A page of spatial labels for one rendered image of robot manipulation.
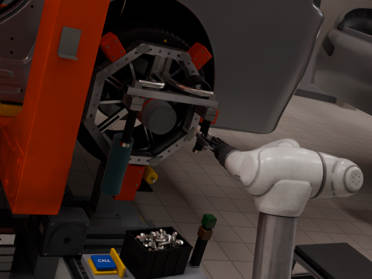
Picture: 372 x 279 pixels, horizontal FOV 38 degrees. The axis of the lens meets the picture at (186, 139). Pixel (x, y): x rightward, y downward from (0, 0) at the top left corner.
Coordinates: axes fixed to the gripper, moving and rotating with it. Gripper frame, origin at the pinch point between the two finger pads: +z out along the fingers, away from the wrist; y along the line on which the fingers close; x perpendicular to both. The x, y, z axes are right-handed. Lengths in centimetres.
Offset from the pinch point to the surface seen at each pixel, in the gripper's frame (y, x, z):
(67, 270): -39, -75, 12
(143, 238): -37, -26, -39
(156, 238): -32, -26, -39
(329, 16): 495, 53, 482
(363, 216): 233, -83, 82
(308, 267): 69, -54, -21
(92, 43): -63, 32, -16
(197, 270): -12, -38, -42
